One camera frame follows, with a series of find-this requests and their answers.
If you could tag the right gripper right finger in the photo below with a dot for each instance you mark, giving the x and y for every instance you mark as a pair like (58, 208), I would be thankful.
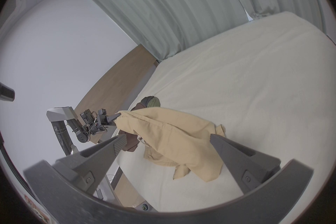
(236, 162)

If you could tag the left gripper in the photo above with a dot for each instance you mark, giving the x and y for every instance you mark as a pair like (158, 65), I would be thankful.
(101, 123)

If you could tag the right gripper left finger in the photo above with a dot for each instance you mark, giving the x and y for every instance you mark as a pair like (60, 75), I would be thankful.
(97, 160)

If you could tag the tan shorts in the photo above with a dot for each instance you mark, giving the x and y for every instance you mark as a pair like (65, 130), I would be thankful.
(178, 139)

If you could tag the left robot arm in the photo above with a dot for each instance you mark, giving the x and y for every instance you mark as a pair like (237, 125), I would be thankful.
(60, 113)

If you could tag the bed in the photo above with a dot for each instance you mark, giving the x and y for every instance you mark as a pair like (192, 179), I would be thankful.
(249, 81)

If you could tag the brown garment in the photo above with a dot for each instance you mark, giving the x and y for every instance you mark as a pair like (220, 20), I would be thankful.
(130, 143)

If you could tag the black garment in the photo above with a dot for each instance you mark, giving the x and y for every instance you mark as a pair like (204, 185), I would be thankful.
(145, 101)

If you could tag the green garment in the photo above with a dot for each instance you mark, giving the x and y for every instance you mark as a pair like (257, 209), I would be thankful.
(154, 102)

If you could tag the window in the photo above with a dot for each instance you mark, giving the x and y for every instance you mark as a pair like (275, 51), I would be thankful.
(248, 15)

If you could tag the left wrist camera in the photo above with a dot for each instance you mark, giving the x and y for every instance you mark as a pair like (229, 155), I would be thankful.
(102, 113)

